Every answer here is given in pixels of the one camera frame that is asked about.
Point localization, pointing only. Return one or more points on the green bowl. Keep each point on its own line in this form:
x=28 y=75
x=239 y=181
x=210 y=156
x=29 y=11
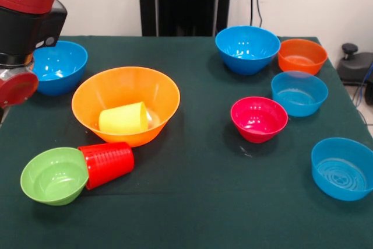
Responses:
x=52 y=179

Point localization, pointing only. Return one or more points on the small blue bowl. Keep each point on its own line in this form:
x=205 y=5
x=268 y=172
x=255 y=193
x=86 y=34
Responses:
x=300 y=106
x=326 y=173

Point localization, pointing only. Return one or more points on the orange bowl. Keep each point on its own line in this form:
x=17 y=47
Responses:
x=301 y=62

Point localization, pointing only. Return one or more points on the dark green tablecloth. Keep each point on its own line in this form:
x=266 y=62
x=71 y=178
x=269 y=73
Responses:
x=189 y=187

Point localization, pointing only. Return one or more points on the large blue bowl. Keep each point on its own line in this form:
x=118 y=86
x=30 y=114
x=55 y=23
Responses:
x=61 y=65
x=247 y=53

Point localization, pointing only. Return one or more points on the pink bowl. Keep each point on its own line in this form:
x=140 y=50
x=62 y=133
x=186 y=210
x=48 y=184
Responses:
x=256 y=132

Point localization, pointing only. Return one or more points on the yellow cup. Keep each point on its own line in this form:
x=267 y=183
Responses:
x=122 y=119

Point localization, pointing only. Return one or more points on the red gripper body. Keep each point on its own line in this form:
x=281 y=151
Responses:
x=17 y=88

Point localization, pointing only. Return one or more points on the red cup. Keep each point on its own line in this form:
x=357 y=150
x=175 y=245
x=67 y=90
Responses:
x=109 y=164

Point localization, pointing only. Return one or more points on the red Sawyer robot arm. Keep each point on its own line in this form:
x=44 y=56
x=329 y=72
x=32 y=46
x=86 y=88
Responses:
x=23 y=13

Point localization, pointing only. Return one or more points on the black stand base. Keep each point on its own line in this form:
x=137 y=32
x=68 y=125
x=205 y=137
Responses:
x=355 y=65

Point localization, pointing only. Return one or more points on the large yellow bowl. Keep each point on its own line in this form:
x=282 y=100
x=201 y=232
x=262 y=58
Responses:
x=125 y=85

